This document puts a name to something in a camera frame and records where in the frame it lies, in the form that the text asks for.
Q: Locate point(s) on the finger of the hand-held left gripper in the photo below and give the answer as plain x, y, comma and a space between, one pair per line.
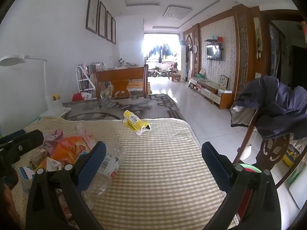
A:
26, 142
13, 135

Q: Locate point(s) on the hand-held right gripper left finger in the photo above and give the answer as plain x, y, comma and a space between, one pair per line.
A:
92, 167

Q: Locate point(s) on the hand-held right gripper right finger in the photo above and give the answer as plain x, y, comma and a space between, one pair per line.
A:
215, 170

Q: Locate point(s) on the crushed clear plastic bottle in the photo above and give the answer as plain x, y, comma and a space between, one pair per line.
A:
112, 158

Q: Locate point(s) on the purple pink wrapper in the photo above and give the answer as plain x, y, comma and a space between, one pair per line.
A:
54, 137

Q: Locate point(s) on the orange snack packet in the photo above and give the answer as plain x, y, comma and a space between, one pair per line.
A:
67, 148

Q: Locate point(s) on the pink white printed wrapper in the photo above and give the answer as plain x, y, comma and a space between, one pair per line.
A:
85, 134

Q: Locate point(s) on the red basin with green rim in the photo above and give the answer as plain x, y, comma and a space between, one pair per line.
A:
251, 168

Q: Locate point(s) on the crushed yellow carton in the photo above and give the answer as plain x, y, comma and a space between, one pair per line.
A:
132, 119

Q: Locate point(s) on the crumpled brown paper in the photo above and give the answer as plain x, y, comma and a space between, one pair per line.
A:
38, 157

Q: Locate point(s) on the small orange white carton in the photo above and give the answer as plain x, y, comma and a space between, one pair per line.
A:
50, 165

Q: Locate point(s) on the white hanging pouch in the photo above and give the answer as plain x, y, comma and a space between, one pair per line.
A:
247, 152

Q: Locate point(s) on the white desk lamp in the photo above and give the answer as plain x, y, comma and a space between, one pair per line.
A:
54, 106

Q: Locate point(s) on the small yellow toy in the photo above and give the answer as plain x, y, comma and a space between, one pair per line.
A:
55, 97

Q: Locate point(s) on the carved dark wooden chair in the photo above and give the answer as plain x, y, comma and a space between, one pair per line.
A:
271, 148

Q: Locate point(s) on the red cloth bag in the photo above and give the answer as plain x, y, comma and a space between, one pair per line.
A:
76, 97

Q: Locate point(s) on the wooden television cabinet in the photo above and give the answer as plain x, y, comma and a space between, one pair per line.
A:
215, 93

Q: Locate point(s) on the colourful printed bag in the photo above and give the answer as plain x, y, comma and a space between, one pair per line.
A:
106, 89

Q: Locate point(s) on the white book rack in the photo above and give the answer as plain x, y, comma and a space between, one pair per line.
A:
82, 79

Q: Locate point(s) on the grey patterned tablecloth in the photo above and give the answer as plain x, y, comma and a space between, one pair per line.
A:
156, 105

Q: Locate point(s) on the dark blue jacket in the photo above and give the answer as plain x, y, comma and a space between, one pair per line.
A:
275, 105

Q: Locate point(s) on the framed geometric picture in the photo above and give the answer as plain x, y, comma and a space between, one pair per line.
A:
224, 81

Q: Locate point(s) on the plain wooden chair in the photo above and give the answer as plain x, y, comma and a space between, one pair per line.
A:
120, 75

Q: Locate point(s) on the green tissue box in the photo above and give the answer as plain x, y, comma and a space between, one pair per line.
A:
202, 73

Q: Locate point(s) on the small wooden chair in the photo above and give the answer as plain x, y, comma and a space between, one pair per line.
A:
175, 74

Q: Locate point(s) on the panda plush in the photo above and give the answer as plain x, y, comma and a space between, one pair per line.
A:
121, 61

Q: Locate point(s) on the white balance bike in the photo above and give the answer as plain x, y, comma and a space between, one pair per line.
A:
157, 73

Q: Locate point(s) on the hanging laundry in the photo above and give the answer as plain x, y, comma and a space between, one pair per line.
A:
160, 51

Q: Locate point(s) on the red hanging decoration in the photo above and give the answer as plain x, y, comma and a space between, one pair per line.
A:
304, 33

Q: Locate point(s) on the square ceiling lamp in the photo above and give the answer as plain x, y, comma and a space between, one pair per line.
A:
177, 12

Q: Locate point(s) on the wall television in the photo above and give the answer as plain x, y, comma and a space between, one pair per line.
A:
214, 52

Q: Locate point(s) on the round wall mirror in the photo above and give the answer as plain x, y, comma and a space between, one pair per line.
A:
195, 49

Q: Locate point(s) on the dark framed wall picture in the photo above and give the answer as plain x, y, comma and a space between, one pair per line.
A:
92, 10
113, 30
109, 26
102, 20

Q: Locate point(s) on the wall hanging scroll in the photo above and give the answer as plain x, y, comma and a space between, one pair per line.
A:
258, 36

